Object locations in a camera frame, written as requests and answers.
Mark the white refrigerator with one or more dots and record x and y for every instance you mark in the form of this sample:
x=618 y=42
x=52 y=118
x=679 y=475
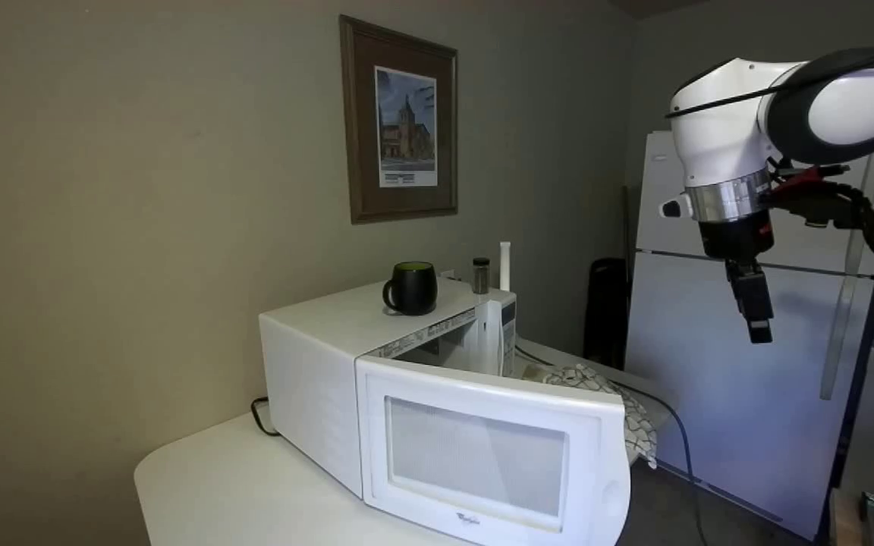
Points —
x=757 y=419

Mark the framed building picture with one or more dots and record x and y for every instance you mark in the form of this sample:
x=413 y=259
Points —
x=403 y=123

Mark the white microwave oven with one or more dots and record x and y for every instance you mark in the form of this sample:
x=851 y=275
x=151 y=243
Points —
x=420 y=419

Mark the black camera tripod stand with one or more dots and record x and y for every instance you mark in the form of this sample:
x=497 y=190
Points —
x=851 y=403

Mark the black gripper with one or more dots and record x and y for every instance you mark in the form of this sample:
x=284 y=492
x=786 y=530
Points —
x=740 y=247

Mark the glass pepper shaker container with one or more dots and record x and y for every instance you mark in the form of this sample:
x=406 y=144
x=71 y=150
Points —
x=480 y=275

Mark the white tall stick bottle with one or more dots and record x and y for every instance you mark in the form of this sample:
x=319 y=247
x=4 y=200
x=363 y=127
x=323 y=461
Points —
x=504 y=269

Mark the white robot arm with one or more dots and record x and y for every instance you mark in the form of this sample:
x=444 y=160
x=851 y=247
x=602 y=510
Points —
x=771 y=134

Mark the dark green mug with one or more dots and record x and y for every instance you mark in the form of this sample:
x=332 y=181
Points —
x=411 y=289

